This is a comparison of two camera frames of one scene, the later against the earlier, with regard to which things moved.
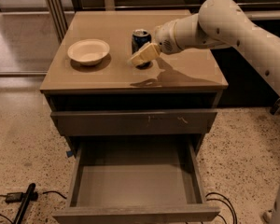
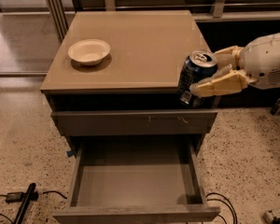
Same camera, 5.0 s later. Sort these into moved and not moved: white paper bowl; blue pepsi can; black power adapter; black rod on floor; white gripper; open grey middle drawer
Moved: white gripper; blue pepsi can
Not moved: open grey middle drawer; black rod on floor; black power adapter; white paper bowl
